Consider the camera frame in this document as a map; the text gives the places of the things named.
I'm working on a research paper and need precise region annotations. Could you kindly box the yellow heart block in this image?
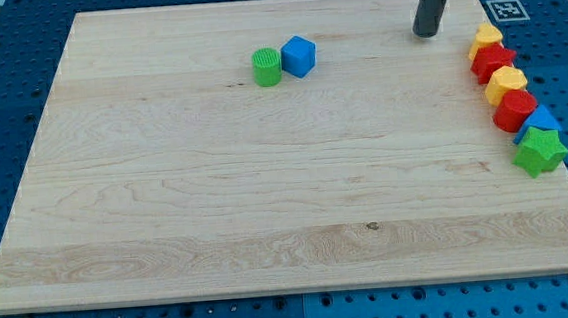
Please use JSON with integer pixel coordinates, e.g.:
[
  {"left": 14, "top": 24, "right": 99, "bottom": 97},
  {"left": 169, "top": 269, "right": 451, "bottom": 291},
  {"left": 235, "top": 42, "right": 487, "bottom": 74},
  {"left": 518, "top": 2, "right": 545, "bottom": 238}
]
[{"left": 468, "top": 22, "right": 503, "bottom": 61}]

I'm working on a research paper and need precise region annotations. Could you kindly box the red cylinder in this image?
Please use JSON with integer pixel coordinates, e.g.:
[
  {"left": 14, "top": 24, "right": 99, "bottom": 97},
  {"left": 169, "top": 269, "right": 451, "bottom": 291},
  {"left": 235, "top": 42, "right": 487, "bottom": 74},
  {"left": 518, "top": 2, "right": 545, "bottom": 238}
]
[{"left": 493, "top": 90, "right": 538, "bottom": 133}]

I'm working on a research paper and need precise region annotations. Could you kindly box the red star block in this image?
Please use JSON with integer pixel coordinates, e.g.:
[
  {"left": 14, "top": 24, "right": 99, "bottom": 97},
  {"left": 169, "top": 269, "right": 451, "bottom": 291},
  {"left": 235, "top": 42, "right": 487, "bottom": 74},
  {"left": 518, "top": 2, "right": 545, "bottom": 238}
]
[{"left": 470, "top": 43, "right": 517, "bottom": 85}]

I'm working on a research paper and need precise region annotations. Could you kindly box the blue triangle block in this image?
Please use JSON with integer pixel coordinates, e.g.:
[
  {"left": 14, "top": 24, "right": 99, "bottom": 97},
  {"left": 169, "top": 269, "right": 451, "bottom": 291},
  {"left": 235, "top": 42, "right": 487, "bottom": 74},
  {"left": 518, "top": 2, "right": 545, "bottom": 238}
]
[{"left": 513, "top": 105, "right": 563, "bottom": 145}]

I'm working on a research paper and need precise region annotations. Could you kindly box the white fiducial marker tag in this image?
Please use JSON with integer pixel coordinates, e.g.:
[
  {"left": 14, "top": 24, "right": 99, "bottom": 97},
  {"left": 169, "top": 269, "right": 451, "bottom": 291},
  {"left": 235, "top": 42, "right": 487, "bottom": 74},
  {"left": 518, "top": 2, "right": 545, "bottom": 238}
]
[{"left": 487, "top": 0, "right": 530, "bottom": 23}]

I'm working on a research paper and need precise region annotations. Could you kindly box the green cylinder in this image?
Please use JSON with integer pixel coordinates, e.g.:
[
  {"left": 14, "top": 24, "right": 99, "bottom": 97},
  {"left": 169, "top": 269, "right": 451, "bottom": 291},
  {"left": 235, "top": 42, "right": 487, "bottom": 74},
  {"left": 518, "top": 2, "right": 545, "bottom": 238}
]
[{"left": 251, "top": 48, "right": 282, "bottom": 87}]

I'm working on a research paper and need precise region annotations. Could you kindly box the yellow hexagon block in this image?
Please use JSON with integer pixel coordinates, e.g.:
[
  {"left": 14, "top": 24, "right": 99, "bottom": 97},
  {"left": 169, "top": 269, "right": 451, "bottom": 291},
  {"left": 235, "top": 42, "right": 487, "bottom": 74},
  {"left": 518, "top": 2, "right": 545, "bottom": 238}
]
[{"left": 485, "top": 66, "right": 527, "bottom": 106}]

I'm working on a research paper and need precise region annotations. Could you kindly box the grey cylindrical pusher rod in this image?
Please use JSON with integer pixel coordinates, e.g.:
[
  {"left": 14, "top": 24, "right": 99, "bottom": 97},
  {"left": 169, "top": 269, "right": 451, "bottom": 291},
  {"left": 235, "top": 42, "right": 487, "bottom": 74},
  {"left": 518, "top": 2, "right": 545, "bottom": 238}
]
[{"left": 412, "top": 0, "right": 447, "bottom": 38}]

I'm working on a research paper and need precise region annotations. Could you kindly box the green star block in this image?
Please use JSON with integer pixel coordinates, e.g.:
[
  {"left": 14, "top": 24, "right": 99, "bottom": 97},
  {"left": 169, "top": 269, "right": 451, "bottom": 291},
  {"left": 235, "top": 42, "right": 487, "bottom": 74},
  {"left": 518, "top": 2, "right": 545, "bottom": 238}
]
[{"left": 513, "top": 127, "right": 568, "bottom": 179}]

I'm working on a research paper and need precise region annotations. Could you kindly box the wooden board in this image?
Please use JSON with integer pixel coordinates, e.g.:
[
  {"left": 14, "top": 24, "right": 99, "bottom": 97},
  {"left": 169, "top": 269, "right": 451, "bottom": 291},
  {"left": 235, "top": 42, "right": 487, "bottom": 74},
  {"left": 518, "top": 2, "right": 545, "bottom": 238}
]
[{"left": 0, "top": 0, "right": 568, "bottom": 315}]

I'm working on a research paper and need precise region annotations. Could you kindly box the blue cube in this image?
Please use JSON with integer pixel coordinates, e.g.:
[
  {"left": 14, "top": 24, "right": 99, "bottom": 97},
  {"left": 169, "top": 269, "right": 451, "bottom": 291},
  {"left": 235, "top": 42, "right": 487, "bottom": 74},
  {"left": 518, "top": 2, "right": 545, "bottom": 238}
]
[{"left": 280, "top": 36, "right": 316, "bottom": 78}]

